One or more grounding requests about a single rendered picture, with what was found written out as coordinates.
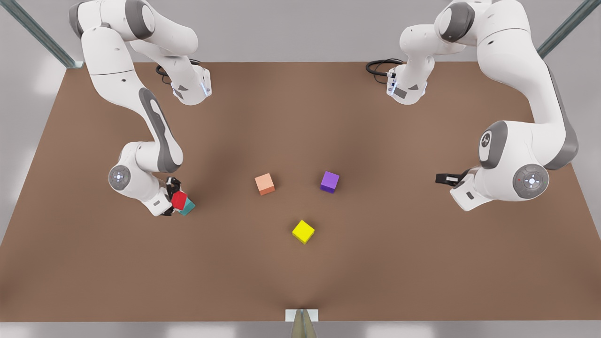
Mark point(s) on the orange wooden cube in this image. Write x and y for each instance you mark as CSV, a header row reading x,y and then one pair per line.
x,y
265,183

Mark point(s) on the yellow wooden cube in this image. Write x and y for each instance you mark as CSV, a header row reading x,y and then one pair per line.
x,y
303,231

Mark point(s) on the teal wooden cube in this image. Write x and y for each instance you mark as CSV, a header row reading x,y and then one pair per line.
x,y
188,207

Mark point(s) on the purple wooden cube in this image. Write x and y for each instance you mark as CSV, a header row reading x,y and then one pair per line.
x,y
329,181

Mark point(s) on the silver frame post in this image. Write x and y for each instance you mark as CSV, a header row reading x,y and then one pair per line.
x,y
40,33
301,324
566,28

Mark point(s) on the red wooden cube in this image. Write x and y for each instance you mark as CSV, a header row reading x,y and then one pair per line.
x,y
179,200

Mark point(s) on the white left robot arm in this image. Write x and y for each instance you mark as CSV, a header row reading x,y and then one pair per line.
x,y
516,70

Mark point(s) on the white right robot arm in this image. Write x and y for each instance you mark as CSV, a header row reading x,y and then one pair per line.
x,y
117,84

